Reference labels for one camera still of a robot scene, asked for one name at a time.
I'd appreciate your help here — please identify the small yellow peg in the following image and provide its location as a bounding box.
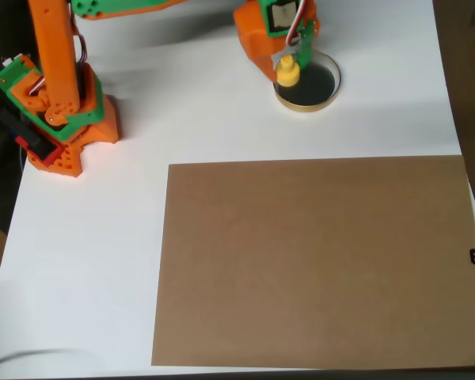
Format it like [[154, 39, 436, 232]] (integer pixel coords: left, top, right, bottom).
[[275, 54, 301, 87]]

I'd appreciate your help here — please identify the white sheet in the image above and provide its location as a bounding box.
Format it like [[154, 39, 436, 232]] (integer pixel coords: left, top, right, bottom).
[[0, 0, 475, 380]]

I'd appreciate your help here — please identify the brown rectangular board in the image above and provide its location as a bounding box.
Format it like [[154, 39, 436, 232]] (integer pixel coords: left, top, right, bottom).
[[150, 154, 475, 367]]

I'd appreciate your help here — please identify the round dish with gold rim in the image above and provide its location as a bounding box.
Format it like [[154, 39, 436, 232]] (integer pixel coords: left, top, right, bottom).
[[272, 49, 341, 114]]

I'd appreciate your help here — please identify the grey cable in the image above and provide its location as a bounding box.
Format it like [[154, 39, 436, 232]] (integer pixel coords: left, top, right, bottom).
[[0, 348, 82, 380]]

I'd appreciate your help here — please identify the red white black servo cable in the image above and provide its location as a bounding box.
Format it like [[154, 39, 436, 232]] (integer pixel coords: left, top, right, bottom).
[[285, 0, 309, 48]]

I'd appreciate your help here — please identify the orange robot base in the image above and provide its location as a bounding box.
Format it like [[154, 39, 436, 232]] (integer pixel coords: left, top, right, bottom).
[[0, 53, 122, 179]]

